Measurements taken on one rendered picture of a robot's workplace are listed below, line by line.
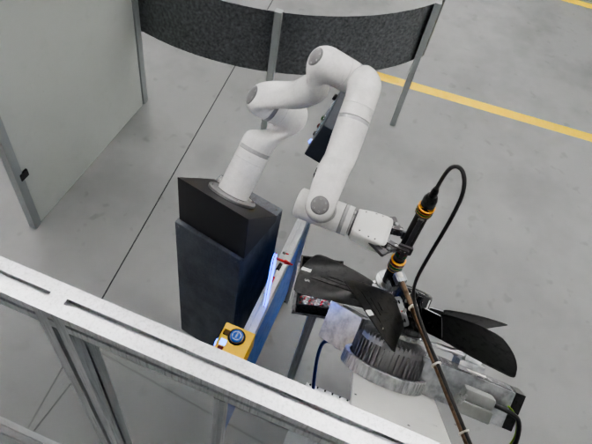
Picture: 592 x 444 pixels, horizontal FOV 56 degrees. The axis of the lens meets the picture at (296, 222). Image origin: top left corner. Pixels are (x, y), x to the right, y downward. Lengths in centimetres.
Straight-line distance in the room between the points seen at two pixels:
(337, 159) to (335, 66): 32
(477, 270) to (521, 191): 81
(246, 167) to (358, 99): 62
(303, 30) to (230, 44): 43
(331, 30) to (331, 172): 193
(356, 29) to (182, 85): 140
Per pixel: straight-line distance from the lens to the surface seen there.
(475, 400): 175
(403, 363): 170
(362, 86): 153
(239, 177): 199
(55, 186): 339
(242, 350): 173
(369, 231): 146
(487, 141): 429
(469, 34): 529
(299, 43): 328
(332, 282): 175
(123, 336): 67
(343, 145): 149
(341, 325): 187
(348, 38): 333
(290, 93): 186
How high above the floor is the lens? 265
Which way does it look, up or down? 53 degrees down
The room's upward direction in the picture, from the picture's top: 13 degrees clockwise
